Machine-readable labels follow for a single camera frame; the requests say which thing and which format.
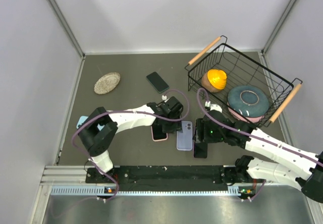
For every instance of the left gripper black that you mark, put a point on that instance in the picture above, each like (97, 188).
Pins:
(176, 126)

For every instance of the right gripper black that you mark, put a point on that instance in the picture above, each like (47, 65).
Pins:
(201, 125)

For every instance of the pink phone case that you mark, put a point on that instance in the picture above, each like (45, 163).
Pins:
(159, 139)

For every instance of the lavender phone case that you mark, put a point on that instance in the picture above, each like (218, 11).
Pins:
(184, 141)

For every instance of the purple edged black smartphone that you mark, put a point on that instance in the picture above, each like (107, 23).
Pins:
(200, 150)

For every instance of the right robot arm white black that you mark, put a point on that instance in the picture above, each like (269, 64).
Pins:
(286, 164)

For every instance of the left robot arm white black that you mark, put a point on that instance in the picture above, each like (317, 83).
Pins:
(97, 142)

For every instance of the light blue phone case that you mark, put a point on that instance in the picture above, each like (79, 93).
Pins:
(82, 119)

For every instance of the pink bowl under blue bowl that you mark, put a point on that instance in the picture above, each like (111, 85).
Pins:
(247, 117)

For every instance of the green smartphone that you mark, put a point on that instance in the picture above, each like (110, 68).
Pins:
(157, 82)

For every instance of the orange yellow cupcake toy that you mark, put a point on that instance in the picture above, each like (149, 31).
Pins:
(214, 80)

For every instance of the blue ceramic bowl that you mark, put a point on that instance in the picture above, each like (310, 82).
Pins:
(248, 101)

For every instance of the speckled beige plate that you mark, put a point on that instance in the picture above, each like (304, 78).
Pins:
(107, 83)

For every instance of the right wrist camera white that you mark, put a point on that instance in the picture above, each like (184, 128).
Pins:
(212, 106)

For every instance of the black wire basket wooden handles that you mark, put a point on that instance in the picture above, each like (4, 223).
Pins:
(241, 70)

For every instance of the white slotted cable duct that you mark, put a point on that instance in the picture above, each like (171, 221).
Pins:
(109, 191)

